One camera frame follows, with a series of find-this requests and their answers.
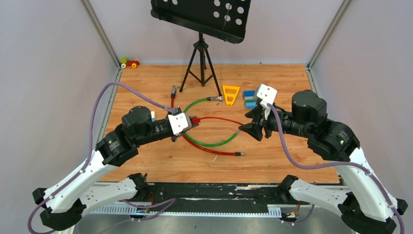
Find yellow triangular plastic piece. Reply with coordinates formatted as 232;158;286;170
223;85;240;106

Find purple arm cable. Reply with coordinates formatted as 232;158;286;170
266;104;406;234
27;82;181;234

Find black music stand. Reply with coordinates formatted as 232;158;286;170
150;0;251;100

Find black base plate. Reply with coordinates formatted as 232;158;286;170
128;182;304;214

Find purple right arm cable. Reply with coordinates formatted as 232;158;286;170
266;104;406;234

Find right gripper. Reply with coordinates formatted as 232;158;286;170
238;102;311;140

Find green cable lock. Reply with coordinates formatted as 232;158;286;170
184;97;240;148

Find toy car red green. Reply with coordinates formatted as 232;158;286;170
120;57;140;69

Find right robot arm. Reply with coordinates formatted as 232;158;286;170
239;88;408;234

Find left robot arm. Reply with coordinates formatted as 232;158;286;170
32;106;200;231

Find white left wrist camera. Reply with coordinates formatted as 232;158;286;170
168;113;192;127

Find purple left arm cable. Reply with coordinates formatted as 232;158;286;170
27;82;181;234

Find thick red cable lock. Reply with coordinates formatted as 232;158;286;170
170;85;246;157

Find blue green stacked blocks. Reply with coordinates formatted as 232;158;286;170
243;90;257;110

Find red padlock with thin cable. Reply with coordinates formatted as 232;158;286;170
191;116;242;125

